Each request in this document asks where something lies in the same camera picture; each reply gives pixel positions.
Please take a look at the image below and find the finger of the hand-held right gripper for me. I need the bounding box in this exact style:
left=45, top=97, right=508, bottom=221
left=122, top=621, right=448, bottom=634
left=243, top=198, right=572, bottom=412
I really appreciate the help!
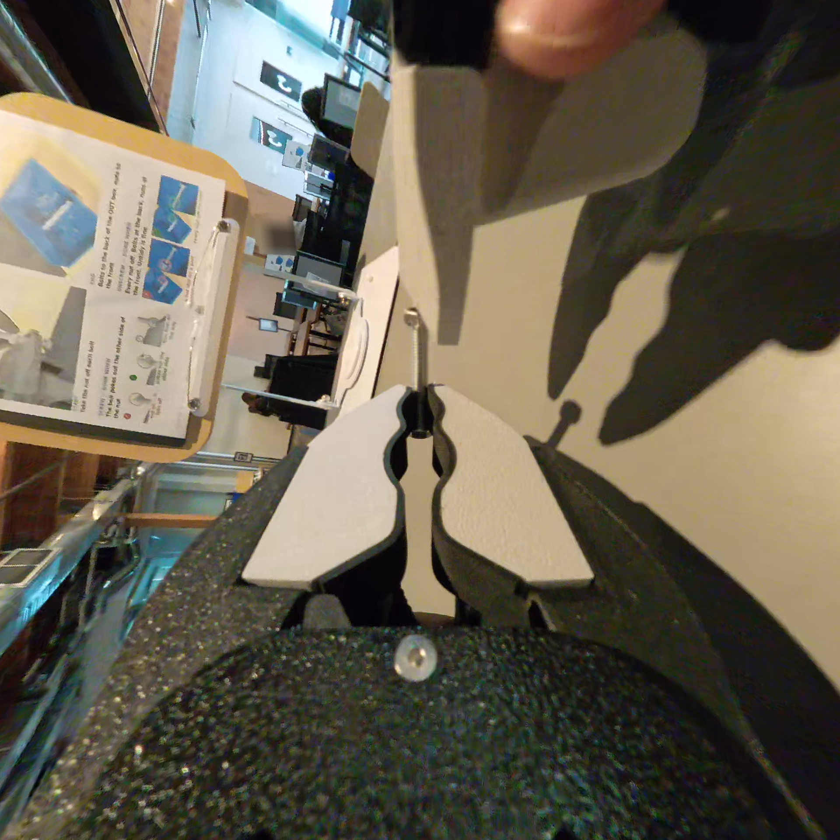
left=392, top=25, right=711, bottom=347

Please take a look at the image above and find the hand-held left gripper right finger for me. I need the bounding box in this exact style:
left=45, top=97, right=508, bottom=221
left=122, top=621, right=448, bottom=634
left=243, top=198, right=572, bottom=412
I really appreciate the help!
left=427, top=385, right=596, bottom=595

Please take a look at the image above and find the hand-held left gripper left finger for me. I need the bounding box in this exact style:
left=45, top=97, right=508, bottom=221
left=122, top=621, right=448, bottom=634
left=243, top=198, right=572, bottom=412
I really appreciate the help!
left=240, top=385, right=413, bottom=590

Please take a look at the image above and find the silver bolt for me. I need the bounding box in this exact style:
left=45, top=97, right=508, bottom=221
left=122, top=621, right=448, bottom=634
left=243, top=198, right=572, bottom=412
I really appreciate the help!
left=411, top=325, right=429, bottom=439

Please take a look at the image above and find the person's right hand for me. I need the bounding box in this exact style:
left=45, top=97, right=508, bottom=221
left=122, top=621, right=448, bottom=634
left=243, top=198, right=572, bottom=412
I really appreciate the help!
left=494, top=0, right=667, bottom=82

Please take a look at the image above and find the white base board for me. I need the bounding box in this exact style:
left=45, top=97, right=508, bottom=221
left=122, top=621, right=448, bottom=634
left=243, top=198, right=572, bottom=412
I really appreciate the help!
left=335, top=246, right=400, bottom=414

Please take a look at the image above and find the white clip bar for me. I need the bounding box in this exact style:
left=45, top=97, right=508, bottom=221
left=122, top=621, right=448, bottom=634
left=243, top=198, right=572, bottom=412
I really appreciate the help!
left=185, top=220, right=238, bottom=417

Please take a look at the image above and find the wooden clipboard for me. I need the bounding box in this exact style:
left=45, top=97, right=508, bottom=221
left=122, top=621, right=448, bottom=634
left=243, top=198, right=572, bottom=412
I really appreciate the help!
left=0, top=92, right=250, bottom=463

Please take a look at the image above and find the metal rail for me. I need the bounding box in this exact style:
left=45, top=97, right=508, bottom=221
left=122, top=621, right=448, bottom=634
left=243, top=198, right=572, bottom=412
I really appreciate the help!
left=0, top=479, right=142, bottom=657

